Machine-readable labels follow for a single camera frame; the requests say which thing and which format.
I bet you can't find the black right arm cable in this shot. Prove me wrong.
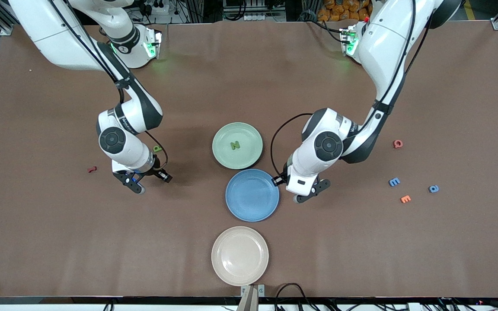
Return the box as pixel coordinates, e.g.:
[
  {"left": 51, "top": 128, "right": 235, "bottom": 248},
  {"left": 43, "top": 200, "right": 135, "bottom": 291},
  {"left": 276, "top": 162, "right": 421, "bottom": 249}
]
[{"left": 50, "top": 0, "right": 169, "bottom": 170}]

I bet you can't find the pile of orange items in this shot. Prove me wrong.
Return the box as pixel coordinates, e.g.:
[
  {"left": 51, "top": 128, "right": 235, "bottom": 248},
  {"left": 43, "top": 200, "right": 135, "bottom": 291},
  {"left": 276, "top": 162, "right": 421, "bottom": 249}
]
[{"left": 318, "top": 0, "right": 373, "bottom": 21}]

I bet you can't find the beige plate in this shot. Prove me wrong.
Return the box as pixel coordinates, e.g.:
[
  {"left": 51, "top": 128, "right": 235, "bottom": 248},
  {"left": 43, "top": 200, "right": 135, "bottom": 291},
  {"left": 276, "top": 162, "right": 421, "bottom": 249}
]
[{"left": 211, "top": 226, "right": 269, "bottom": 286}]

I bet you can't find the metal table edge bracket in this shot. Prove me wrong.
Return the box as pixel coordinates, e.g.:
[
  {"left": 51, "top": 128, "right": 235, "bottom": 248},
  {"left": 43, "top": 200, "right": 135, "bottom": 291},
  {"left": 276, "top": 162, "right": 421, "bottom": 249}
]
[{"left": 241, "top": 285, "right": 265, "bottom": 298}]

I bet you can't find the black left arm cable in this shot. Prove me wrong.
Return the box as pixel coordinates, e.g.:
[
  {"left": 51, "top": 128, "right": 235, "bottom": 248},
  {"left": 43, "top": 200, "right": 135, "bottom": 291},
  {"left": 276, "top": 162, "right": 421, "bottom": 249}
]
[{"left": 270, "top": 0, "right": 431, "bottom": 180}]

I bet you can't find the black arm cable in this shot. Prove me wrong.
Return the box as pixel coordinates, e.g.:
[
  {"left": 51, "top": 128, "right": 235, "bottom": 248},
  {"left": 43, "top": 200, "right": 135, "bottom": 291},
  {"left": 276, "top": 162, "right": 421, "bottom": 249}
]
[
  {"left": 270, "top": 0, "right": 431, "bottom": 180},
  {"left": 50, "top": 0, "right": 169, "bottom": 170}
]

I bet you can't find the light green plate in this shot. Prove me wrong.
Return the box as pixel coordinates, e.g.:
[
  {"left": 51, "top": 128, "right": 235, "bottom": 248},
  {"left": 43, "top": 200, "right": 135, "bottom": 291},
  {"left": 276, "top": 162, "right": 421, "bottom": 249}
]
[{"left": 212, "top": 122, "right": 263, "bottom": 170}]

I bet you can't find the blue plate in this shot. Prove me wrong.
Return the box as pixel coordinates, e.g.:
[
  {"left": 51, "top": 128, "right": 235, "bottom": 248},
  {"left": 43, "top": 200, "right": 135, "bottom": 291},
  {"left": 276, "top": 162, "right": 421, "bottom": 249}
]
[{"left": 225, "top": 168, "right": 280, "bottom": 222}]

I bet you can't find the black looped floor cable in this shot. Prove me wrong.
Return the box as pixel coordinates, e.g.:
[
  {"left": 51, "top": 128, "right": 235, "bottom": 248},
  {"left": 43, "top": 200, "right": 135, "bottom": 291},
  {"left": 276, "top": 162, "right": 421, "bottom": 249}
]
[{"left": 274, "top": 283, "right": 319, "bottom": 311}]

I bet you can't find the power strip with plugs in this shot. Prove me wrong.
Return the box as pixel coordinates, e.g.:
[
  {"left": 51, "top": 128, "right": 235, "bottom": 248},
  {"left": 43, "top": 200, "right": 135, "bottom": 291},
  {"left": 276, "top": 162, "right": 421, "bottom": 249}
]
[{"left": 139, "top": 0, "right": 169, "bottom": 16}]

